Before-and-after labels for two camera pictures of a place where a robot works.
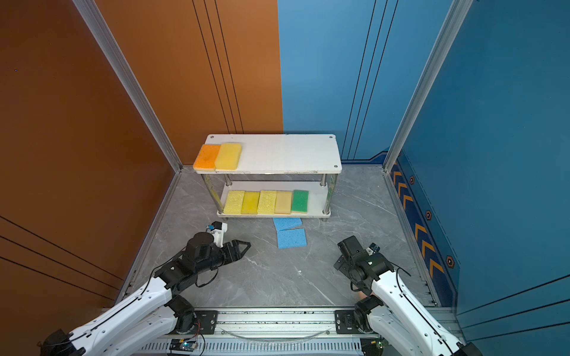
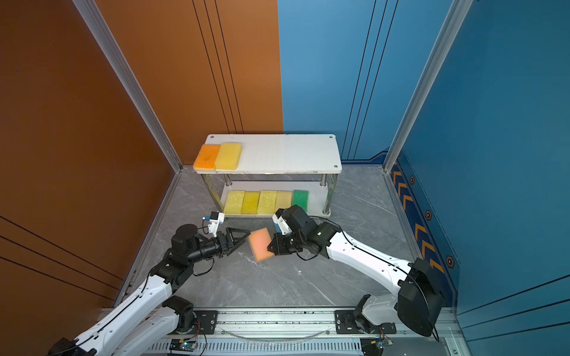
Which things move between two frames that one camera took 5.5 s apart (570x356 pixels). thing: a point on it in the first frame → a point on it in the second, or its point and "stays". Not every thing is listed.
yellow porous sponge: (266, 204) stays
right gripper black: (341, 265) → (279, 250)
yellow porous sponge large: (234, 202) stays
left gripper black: (237, 254) → (225, 242)
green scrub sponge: (300, 201) stays
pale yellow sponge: (283, 204) stays
